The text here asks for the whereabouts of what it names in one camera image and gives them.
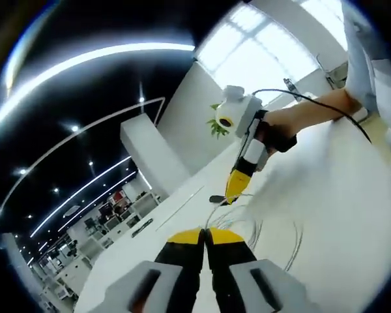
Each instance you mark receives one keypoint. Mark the white ceiling air conditioner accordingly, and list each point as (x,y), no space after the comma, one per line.
(72,210)

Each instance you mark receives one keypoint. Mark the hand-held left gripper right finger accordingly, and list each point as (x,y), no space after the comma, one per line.
(267,287)

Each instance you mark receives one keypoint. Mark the person's right hand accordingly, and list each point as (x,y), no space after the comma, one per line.
(280,137)

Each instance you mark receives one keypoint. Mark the green plant in white pot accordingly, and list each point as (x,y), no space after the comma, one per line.
(216,128)

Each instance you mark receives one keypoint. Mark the black flat packet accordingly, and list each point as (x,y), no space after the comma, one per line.
(143,225)

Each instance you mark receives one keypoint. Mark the person's light blue shirt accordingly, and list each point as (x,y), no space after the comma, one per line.
(358,49)

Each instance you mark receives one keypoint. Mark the straight ceiling light strips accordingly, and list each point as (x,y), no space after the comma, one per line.
(97,179)

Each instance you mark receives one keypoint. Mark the red wall panel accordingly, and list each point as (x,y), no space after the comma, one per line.
(117,197)

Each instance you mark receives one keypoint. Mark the white desktop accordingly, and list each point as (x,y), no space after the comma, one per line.
(312,182)

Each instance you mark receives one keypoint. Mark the group of white office chairs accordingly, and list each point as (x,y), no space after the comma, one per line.
(112,224)

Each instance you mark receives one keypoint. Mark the round ceiling spotlights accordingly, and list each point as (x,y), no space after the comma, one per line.
(74,128)

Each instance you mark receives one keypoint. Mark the small white block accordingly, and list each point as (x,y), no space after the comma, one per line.
(361,114)

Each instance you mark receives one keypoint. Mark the curved ceiling light strip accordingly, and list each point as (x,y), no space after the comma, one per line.
(84,59)

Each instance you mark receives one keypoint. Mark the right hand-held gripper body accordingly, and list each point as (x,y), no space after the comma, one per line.
(244,112)

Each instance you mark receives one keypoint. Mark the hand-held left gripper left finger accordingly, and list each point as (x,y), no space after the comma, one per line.
(150,287)

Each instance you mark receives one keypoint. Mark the large bright window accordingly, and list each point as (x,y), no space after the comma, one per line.
(264,42)

